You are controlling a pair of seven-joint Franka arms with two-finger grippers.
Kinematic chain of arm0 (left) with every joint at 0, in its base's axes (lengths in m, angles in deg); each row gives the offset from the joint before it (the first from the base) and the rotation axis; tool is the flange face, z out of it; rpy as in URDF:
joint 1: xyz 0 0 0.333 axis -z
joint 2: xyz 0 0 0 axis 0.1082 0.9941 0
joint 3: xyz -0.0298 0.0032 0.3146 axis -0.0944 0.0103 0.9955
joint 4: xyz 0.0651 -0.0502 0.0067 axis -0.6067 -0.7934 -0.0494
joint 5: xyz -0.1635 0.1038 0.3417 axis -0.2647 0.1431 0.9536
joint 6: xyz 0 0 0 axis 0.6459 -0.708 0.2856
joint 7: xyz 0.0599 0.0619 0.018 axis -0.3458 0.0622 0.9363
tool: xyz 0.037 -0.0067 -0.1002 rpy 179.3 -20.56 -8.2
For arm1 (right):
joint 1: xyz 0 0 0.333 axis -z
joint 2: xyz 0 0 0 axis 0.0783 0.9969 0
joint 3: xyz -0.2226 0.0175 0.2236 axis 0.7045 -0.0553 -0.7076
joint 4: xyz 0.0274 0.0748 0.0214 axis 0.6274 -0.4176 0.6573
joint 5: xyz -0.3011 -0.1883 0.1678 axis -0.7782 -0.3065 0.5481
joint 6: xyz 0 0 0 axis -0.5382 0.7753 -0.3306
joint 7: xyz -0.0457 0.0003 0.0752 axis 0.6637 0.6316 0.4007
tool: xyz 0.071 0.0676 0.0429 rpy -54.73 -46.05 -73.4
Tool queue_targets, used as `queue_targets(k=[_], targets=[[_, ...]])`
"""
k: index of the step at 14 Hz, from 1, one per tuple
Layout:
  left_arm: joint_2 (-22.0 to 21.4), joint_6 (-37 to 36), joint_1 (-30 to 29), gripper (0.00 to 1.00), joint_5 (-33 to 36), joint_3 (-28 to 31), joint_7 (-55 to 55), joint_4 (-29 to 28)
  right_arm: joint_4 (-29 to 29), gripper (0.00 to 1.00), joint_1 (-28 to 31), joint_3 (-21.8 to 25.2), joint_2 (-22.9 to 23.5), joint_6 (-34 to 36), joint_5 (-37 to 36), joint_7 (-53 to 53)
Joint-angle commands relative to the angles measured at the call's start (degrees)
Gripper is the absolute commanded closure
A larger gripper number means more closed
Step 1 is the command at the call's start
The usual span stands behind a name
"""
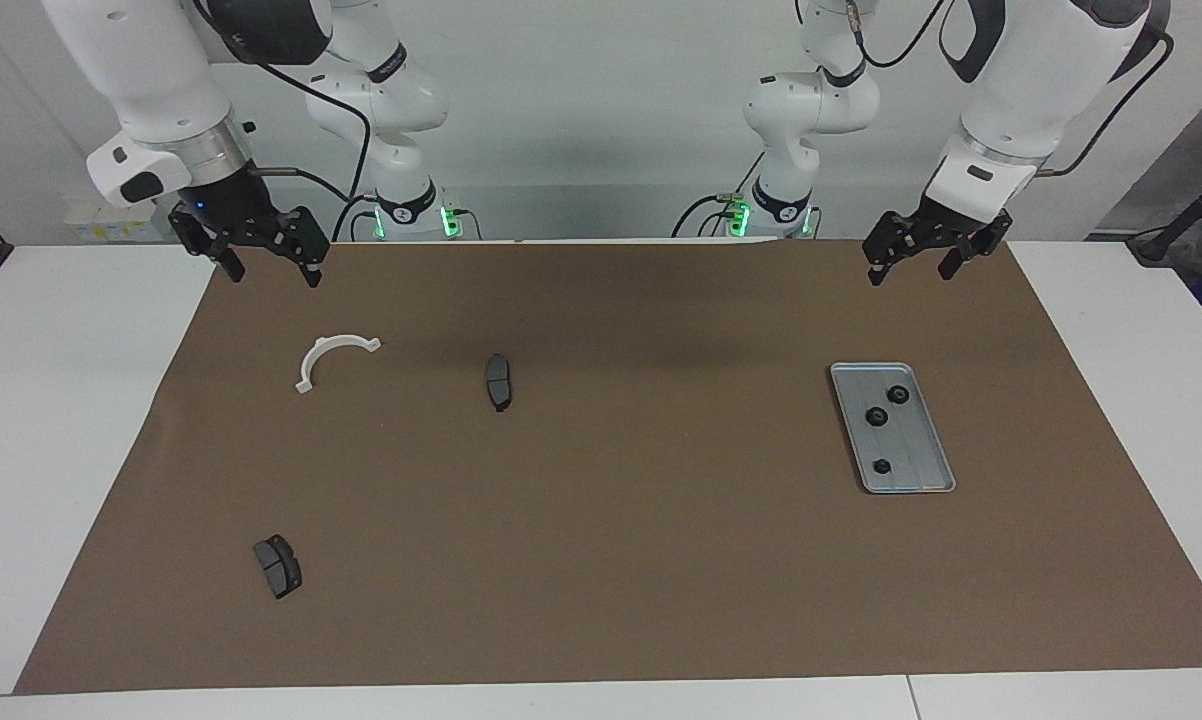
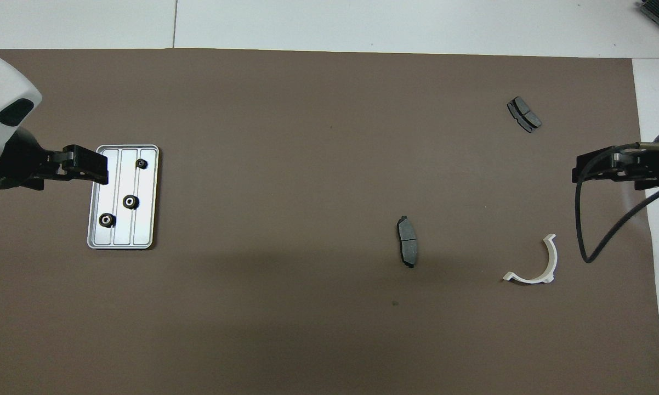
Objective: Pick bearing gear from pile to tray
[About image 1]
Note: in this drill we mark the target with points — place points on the stacked grey brake pads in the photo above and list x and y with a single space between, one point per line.
278 566

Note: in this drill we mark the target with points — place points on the black stand pole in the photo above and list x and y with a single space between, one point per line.
1156 245

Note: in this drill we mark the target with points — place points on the single grey brake pad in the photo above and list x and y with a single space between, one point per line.
499 382

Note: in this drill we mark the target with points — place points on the silver metal tray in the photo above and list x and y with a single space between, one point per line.
911 440

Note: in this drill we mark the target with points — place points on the white curved plastic bracket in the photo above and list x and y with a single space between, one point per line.
308 365

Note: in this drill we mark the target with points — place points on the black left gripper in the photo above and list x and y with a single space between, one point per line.
946 228

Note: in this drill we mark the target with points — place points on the white wall socket box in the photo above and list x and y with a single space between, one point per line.
111 228

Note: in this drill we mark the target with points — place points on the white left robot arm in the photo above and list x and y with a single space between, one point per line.
1021 90

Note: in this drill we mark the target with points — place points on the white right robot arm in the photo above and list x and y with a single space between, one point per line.
141 70

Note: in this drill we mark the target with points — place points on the brown table mat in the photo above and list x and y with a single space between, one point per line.
601 560

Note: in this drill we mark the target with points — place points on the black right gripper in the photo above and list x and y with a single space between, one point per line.
223 208

